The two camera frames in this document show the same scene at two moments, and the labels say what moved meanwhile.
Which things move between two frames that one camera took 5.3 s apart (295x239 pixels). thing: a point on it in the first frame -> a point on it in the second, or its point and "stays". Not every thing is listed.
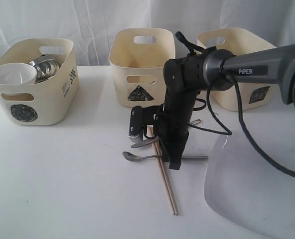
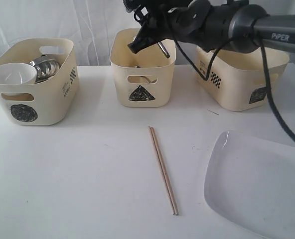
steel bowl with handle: [45, 67] stays
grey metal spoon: [130, 157] -> [149, 81]
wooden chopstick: [163, 174] stays
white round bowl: [12, 73] stays
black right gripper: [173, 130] -> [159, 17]
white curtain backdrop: [89, 23] stays
